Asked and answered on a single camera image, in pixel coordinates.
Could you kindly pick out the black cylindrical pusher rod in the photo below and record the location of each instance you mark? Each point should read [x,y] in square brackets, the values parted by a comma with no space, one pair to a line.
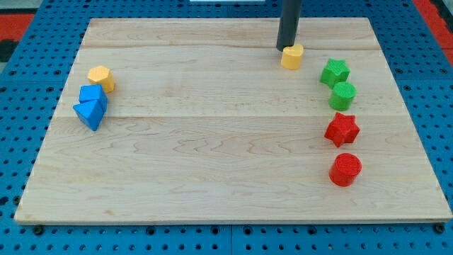
[289,21]

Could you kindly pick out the yellow heart block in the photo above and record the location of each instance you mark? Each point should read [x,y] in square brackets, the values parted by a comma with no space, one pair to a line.
[292,57]

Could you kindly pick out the green star block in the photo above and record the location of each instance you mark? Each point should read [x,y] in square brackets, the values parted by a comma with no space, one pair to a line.
[336,70]

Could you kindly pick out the red star block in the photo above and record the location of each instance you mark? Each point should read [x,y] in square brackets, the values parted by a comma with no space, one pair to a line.
[342,129]

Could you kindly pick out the green cylinder block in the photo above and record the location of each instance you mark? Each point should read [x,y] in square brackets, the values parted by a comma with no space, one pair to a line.
[342,96]

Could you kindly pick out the light wooden board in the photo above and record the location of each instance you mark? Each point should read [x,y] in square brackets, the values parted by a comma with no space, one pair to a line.
[205,126]

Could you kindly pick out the red cylinder block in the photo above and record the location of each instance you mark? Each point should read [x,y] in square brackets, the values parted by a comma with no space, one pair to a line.
[345,169]

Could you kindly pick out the yellow hexagon block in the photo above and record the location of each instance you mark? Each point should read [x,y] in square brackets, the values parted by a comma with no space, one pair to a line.
[103,76]

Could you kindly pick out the blue cube block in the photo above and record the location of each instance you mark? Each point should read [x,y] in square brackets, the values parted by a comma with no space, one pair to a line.
[93,92]

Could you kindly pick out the blue triangle block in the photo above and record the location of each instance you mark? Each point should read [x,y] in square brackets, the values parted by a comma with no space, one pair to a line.
[90,113]

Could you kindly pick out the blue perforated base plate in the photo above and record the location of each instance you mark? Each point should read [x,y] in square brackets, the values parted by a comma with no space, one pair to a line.
[34,77]

